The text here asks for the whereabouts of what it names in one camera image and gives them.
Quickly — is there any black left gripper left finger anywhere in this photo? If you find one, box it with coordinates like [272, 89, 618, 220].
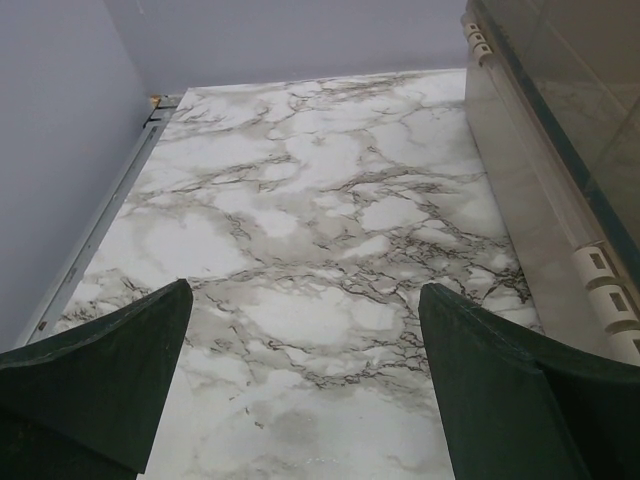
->
[1, 279, 193, 479]

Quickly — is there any translucent grey-brown toolbox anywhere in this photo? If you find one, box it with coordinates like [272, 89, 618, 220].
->
[461, 1, 639, 364]

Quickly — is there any aluminium extrusion frame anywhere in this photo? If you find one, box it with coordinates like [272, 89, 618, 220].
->
[14, 94, 182, 348]

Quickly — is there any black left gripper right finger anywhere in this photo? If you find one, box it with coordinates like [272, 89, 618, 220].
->
[418, 283, 639, 479]

